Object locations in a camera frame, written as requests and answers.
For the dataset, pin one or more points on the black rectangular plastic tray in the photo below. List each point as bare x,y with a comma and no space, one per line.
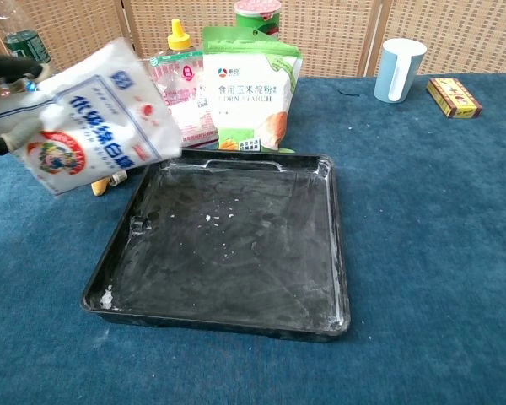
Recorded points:
232,240

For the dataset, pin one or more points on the green white corn starch bag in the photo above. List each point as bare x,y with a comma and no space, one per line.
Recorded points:
244,101

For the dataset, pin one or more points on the blue tablecloth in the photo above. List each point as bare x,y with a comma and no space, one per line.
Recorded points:
405,253

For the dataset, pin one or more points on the blue white snack packet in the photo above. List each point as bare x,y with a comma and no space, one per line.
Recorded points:
30,85

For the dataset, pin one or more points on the yellow plush toy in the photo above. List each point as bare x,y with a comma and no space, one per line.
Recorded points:
103,185

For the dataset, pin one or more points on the yellow cap squeeze bottle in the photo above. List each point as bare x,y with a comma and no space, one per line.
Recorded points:
179,40

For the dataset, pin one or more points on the small yellow red box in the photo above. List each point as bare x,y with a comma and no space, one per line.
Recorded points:
453,98

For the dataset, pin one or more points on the woven folding screen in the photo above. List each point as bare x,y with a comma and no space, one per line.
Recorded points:
341,38

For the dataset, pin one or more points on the green can with pink lid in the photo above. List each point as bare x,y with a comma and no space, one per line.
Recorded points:
261,19

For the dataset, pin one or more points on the white castor sugar bag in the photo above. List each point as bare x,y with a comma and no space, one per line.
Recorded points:
97,122

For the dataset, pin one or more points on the clear bag with pink print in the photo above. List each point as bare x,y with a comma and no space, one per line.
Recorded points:
190,109

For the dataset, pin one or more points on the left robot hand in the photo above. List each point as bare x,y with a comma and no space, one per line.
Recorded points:
8,67

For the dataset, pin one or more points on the clear bottle with green label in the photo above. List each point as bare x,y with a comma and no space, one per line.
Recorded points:
25,44

